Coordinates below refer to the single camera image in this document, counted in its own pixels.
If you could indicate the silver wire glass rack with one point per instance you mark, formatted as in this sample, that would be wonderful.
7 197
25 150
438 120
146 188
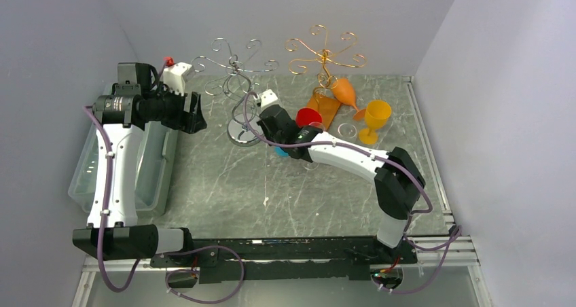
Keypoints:
234 85

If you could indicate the gold wire glass rack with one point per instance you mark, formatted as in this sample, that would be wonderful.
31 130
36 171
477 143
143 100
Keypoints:
322 99

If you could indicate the clear patterned wine glass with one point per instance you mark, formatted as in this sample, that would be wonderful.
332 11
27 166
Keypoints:
309 166

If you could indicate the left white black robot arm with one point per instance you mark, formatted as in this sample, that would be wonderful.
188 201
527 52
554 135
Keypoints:
140 95

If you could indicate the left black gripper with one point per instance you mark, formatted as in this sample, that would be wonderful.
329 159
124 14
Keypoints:
190 121

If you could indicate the orange plastic wine glass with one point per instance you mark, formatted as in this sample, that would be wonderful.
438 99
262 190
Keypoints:
344 92

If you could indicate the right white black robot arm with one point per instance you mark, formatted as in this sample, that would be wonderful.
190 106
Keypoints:
396 179

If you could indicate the blue plastic wine glass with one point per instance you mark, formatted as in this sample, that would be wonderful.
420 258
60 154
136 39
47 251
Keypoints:
280 152

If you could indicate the red plastic wine glass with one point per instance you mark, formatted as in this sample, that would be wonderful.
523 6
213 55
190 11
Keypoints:
306 116

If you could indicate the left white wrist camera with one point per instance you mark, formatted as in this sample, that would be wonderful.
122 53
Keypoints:
176 75

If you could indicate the clear plain wine glass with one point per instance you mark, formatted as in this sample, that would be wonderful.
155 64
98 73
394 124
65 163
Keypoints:
347 131

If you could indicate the clear plastic storage box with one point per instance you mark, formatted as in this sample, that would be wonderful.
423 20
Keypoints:
150 171

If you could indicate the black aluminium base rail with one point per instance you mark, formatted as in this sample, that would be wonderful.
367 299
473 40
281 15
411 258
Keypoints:
353 257

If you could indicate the yellow plastic wine glass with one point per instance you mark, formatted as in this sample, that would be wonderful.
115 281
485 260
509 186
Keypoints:
376 116

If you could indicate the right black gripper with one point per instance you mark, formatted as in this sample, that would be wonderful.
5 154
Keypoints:
264 130

